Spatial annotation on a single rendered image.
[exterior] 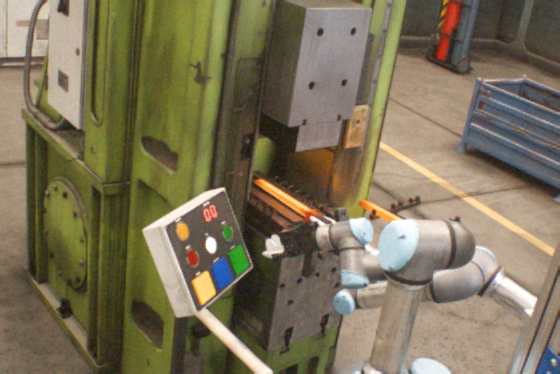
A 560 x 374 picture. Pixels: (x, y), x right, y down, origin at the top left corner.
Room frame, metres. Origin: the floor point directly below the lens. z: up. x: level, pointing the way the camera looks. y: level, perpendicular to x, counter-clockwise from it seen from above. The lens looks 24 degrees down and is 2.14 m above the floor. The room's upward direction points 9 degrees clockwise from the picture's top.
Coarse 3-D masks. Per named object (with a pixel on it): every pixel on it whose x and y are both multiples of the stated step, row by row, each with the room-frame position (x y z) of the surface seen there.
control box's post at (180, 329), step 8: (176, 320) 1.87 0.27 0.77; (184, 320) 1.87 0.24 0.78; (176, 328) 1.87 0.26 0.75; (184, 328) 1.87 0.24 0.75; (176, 336) 1.87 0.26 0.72; (184, 336) 1.88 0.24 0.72; (176, 344) 1.87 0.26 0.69; (184, 344) 1.88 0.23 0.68; (176, 352) 1.86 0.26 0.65; (184, 352) 1.88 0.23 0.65; (176, 360) 1.86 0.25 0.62; (176, 368) 1.86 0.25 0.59
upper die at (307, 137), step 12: (264, 120) 2.39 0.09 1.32; (264, 132) 2.38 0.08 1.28; (276, 132) 2.33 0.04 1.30; (288, 132) 2.29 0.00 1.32; (300, 132) 2.25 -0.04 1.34; (312, 132) 2.29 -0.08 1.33; (324, 132) 2.33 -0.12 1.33; (336, 132) 2.37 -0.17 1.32; (288, 144) 2.28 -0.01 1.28; (300, 144) 2.26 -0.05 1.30; (312, 144) 2.30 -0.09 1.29; (324, 144) 2.34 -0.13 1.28; (336, 144) 2.38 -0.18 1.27
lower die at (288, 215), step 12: (252, 180) 2.57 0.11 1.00; (252, 192) 2.47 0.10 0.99; (264, 192) 2.49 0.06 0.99; (288, 192) 2.52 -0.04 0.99; (252, 204) 2.39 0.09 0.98; (264, 204) 2.40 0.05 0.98; (276, 204) 2.40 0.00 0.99; (288, 204) 2.40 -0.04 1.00; (264, 216) 2.33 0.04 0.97; (276, 216) 2.32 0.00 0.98; (288, 216) 2.32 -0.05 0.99; (300, 216) 2.33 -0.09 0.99; (276, 228) 2.27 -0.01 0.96; (288, 228) 2.26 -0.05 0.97
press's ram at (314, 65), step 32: (288, 0) 2.30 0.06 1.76; (320, 0) 2.41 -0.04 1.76; (288, 32) 2.27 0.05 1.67; (320, 32) 2.27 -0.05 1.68; (352, 32) 2.37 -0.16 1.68; (288, 64) 2.25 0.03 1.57; (320, 64) 2.28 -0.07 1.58; (352, 64) 2.38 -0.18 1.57; (288, 96) 2.23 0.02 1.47; (320, 96) 2.30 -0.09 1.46; (352, 96) 2.40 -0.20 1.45
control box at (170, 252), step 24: (216, 192) 1.98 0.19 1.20; (168, 216) 1.82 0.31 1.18; (192, 216) 1.84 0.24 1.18; (216, 216) 1.93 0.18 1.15; (168, 240) 1.71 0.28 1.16; (192, 240) 1.79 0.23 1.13; (216, 240) 1.88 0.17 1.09; (240, 240) 1.98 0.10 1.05; (168, 264) 1.70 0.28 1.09; (168, 288) 1.70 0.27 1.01; (192, 288) 1.70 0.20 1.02; (216, 288) 1.78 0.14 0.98; (192, 312) 1.67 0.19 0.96
